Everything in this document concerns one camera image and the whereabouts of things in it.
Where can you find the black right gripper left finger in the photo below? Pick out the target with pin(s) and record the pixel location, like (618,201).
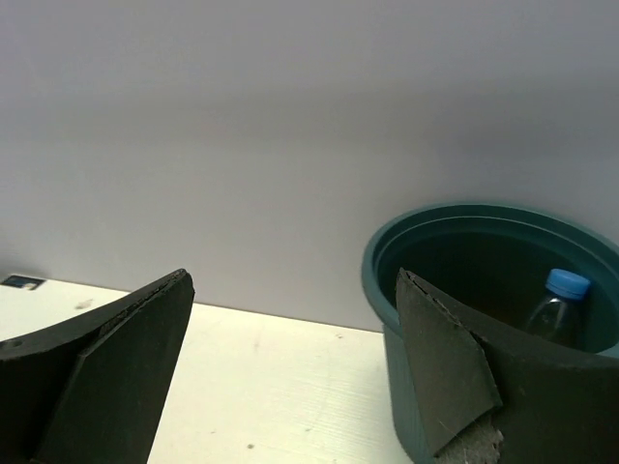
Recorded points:
(91,389)

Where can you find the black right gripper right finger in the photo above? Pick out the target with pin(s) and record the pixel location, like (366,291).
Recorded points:
(489,393)

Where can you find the blue-label water bottle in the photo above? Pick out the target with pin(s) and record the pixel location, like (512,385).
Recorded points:
(557,317)

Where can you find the dark green ribbed bin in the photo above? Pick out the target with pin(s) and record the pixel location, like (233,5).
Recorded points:
(491,258)

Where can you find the small paper scrap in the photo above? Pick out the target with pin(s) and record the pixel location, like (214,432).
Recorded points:
(83,305)

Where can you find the blue corner sticker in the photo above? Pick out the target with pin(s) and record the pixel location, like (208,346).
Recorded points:
(23,282)

